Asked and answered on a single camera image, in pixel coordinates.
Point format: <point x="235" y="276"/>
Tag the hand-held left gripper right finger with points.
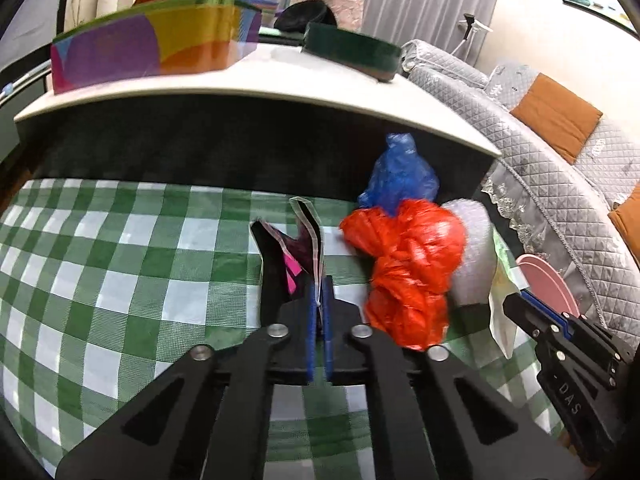
<point x="327" y="340"/>

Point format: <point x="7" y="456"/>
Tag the green checkered tablecloth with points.
<point x="125" y="285"/>

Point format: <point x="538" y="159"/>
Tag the white top coffee table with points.
<point x="250" y="80"/>

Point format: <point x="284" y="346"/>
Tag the green white paper packet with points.
<point x="502" y="310"/>

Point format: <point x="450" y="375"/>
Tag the black hat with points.
<point x="300" y="15"/>

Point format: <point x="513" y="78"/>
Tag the flat screen television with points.
<point x="30" y="25"/>

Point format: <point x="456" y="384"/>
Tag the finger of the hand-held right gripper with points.
<point x="555" y="307"/>
<point x="525" y="315"/>

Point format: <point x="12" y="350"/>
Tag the pink plate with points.
<point x="550" y="285"/>

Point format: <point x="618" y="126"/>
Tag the pink lace basket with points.
<point x="345" y="7"/>

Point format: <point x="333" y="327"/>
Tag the framed wall picture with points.
<point x="595" y="0"/>

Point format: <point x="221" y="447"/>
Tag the dark green round box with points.
<point x="350" y="47"/>

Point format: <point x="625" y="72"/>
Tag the white floor lamp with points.
<point x="472" y="25"/>

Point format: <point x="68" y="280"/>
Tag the purple pink plastic packet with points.
<point x="310" y="240"/>

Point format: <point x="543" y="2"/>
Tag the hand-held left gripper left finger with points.
<point x="312" y="340"/>

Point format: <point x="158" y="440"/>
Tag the large red plastic bag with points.
<point x="410" y="260"/>

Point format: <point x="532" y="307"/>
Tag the grey quilted sofa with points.
<point x="550" y="185"/>

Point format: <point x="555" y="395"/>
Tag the orange cushion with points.
<point x="555" y="115"/>
<point x="627" y="225"/>

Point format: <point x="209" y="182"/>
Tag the colourful rainbow box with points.
<point x="150" y="45"/>

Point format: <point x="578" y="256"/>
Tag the blue plastic bag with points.
<point x="400" y="170"/>

